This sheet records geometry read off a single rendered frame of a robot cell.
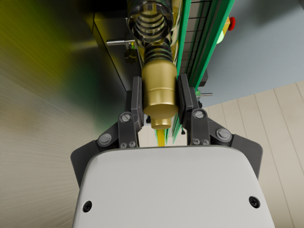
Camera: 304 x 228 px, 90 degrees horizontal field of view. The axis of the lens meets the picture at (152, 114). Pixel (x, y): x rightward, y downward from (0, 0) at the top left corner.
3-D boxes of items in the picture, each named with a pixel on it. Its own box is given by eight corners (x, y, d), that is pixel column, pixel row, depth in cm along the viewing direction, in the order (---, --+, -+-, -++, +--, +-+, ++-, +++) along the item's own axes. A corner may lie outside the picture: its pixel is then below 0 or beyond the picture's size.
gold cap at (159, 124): (170, 106, 28) (172, 129, 27) (151, 107, 29) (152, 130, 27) (169, 97, 25) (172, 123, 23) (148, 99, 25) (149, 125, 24)
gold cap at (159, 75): (139, 60, 14) (139, 104, 12) (178, 58, 14) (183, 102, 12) (143, 81, 17) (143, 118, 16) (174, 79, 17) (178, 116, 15)
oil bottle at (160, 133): (156, 125, 125) (158, 160, 115) (163, 125, 125) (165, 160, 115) (157, 126, 130) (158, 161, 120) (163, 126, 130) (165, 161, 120)
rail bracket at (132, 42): (106, 9, 35) (102, 56, 31) (135, 7, 35) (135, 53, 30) (111, 25, 39) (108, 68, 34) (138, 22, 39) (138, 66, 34)
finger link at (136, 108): (106, 158, 13) (115, 98, 17) (143, 157, 13) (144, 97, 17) (91, 142, 10) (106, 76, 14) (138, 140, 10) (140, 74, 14)
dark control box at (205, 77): (189, 64, 74) (191, 78, 71) (205, 63, 73) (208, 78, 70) (186, 74, 81) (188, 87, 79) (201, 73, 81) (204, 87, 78)
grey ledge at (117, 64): (97, -6, 40) (92, 25, 36) (129, -9, 40) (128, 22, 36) (142, 115, 129) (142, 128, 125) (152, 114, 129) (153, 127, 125)
